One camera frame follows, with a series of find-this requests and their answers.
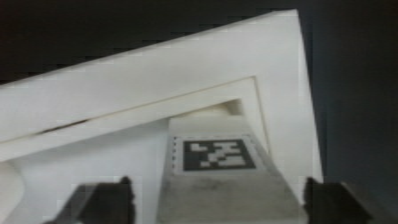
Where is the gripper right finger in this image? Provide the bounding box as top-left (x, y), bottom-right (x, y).
top-left (303, 178), bottom-right (372, 224)

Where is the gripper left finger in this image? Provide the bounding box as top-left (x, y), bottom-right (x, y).
top-left (42, 177), bottom-right (136, 224)

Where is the white table leg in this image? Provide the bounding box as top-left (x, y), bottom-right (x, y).
top-left (156, 116), bottom-right (307, 224)

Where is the white square tabletop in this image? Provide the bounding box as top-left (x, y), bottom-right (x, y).
top-left (0, 119), bottom-right (168, 224)

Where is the white U-shaped fence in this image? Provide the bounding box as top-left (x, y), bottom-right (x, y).
top-left (0, 10), bottom-right (321, 181)

